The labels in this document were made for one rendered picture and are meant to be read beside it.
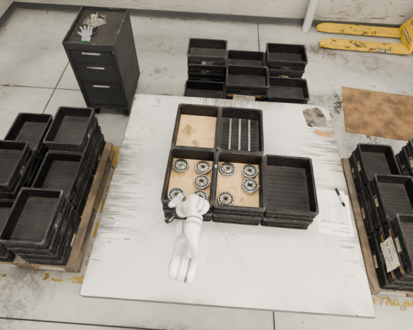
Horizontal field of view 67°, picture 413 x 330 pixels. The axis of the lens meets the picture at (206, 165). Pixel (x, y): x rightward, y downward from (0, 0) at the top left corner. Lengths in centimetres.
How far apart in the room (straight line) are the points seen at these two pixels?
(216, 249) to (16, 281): 165
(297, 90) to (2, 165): 271
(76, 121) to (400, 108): 347
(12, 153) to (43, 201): 57
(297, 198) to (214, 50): 206
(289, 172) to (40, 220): 172
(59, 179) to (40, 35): 276
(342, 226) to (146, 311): 150
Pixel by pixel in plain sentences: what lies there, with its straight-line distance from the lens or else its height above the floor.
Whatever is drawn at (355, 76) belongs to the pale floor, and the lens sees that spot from 446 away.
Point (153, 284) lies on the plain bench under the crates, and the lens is 188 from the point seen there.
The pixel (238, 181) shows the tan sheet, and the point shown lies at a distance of 200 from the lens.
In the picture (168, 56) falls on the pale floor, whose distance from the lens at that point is 429.
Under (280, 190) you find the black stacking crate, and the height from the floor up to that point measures 83.
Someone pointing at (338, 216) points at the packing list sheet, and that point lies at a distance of 220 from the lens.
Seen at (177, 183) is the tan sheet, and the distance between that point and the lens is 197.
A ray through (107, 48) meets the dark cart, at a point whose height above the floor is 87.
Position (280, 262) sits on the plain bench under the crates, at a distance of 196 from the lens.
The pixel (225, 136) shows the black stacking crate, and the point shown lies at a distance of 221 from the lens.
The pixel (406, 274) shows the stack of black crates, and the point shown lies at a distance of 249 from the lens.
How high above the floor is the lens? 250
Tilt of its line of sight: 55 degrees down
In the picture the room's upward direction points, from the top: 3 degrees clockwise
